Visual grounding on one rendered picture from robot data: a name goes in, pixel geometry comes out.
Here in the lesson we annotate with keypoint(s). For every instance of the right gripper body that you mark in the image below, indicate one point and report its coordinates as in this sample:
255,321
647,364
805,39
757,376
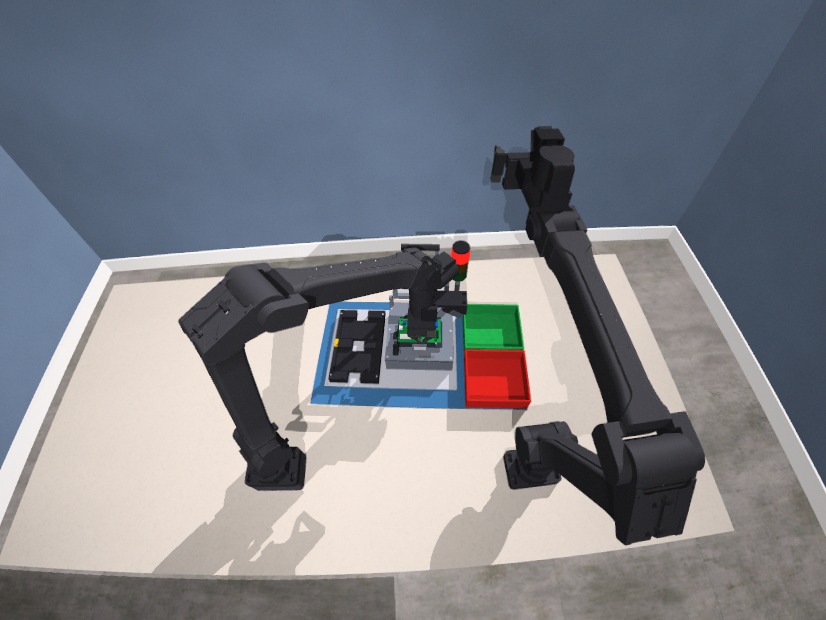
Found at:
510,161

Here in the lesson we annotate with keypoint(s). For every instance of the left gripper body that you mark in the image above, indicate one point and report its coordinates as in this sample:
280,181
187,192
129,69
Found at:
416,327

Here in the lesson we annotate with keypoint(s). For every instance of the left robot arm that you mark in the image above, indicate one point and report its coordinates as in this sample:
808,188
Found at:
253,302

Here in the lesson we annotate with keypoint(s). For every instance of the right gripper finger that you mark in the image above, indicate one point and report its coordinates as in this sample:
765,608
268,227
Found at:
496,178

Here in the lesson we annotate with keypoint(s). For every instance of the red bin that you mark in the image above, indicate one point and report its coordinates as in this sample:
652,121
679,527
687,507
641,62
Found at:
495,376

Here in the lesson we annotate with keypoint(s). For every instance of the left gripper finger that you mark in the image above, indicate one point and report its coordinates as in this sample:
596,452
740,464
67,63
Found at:
430,335

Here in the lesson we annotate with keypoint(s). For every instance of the green circuit board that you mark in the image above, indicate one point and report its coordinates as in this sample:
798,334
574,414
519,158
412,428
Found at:
402,336

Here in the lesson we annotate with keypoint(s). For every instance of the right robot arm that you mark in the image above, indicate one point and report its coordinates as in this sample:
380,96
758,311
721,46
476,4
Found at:
674,454

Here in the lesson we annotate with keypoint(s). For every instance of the green bin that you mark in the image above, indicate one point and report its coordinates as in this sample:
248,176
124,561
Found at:
492,327

